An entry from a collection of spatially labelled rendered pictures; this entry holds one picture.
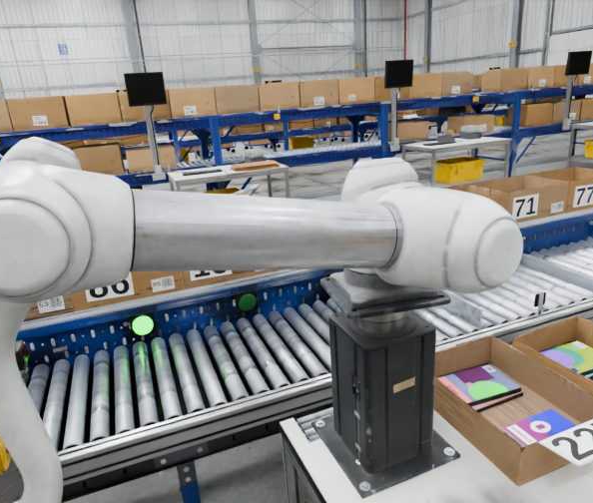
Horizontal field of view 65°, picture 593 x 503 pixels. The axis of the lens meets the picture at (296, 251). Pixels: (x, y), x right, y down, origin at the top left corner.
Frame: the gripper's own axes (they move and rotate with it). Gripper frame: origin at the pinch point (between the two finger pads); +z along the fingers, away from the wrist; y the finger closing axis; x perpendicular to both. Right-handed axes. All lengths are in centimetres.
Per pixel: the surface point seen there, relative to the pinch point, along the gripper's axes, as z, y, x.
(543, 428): -37, -122, 18
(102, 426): 15.9, -22.3, 20.2
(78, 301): 67, -17, 3
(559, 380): -31, -133, 11
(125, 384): 34.0, -28.8, 20.1
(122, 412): 19.5, -27.6, 19.9
